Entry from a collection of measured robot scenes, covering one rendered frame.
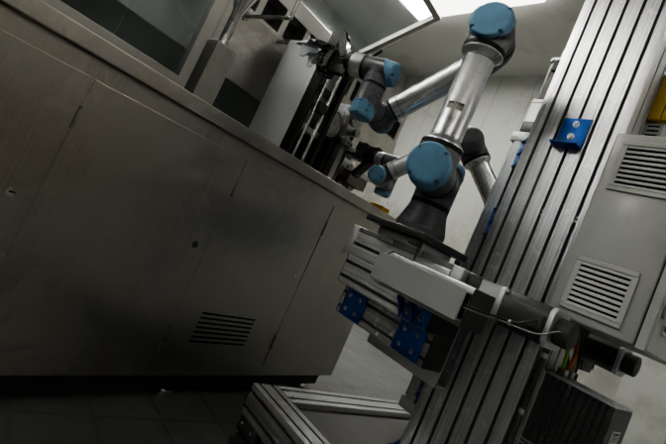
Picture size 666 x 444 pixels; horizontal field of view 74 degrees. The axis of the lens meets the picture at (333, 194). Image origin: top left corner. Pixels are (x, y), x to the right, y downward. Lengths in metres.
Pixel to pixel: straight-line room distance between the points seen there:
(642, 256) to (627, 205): 0.12
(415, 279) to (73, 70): 0.89
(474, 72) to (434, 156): 0.25
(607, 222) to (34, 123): 1.29
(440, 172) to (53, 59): 0.91
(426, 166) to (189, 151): 0.64
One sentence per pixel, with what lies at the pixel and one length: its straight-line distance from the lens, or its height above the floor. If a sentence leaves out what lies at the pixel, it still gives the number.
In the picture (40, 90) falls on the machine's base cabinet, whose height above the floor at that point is 0.74.
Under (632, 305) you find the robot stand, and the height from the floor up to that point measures 0.84.
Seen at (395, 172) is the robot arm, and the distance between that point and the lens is 1.83.
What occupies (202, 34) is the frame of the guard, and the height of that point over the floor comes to 1.06.
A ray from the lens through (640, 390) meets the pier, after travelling 3.54.
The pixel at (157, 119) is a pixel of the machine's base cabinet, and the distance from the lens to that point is 1.23.
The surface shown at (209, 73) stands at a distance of 1.68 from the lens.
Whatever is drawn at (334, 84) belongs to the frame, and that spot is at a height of 1.27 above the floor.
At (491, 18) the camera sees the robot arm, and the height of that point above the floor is 1.40.
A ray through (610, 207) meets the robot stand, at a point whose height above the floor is 1.04.
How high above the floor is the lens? 0.72
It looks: 4 degrees up
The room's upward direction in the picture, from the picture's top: 24 degrees clockwise
